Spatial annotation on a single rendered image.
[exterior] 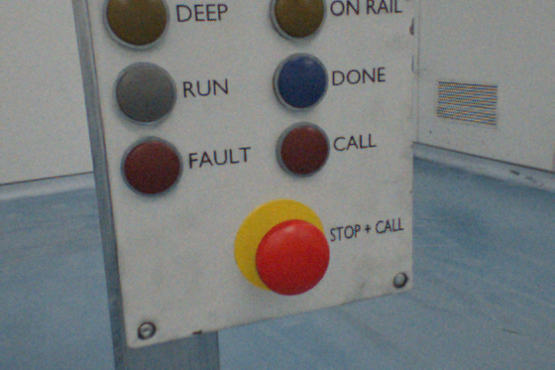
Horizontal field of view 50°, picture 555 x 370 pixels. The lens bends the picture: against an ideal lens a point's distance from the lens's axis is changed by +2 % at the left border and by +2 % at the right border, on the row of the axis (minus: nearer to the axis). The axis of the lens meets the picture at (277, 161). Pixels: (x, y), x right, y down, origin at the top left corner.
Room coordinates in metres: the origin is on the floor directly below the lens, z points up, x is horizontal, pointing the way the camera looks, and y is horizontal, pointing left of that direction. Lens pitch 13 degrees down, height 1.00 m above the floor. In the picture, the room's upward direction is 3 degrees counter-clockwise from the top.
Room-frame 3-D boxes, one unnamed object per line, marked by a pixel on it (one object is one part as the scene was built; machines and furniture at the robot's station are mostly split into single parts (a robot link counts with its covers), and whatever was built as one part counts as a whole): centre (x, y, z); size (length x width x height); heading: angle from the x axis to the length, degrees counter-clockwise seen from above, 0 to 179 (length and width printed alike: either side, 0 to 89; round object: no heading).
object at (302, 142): (0.30, -0.01, 0.94); 0.03 x 0.01 x 0.03; 108
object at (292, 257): (0.30, 0.00, 0.88); 0.04 x 0.04 x 0.04; 18
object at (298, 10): (0.30, -0.01, 1.01); 0.03 x 0.01 x 0.03; 108
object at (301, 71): (0.30, -0.01, 0.97); 0.03 x 0.01 x 0.03; 108
